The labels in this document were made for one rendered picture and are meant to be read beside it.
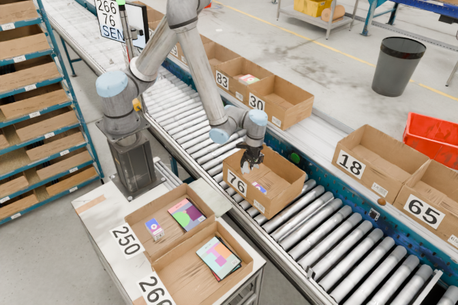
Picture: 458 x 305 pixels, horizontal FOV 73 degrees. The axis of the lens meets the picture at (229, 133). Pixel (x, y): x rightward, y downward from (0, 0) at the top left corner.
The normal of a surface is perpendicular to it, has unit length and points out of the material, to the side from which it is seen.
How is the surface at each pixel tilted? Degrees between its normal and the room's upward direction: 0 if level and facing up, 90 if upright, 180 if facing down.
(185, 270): 1
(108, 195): 0
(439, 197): 2
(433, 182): 89
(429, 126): 86
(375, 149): 89
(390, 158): 89
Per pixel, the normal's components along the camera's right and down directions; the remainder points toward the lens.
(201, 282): 0.03, -0.76
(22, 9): 0.63, 0.50
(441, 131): -0.46, 0.50
